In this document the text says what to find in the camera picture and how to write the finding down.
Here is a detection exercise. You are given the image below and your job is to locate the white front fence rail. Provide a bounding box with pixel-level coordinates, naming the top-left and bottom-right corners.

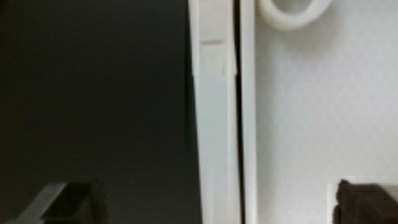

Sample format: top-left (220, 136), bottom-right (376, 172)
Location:
top-left (188, 0), bottom-right (241, 224)

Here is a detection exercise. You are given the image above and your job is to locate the white desk top tray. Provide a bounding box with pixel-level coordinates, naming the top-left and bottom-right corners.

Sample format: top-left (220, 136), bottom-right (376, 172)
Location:
top-left (239, 0), bottom-right (398, 224)

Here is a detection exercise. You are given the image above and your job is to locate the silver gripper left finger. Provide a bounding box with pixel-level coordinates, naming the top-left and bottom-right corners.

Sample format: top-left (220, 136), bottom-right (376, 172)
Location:
top-left (14, 180), bottom-right (110, 224)

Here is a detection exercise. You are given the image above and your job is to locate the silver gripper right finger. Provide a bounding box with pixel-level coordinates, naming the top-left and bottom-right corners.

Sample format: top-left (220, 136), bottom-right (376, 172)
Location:
top-left (332, 180), bottom-right (398, 224)

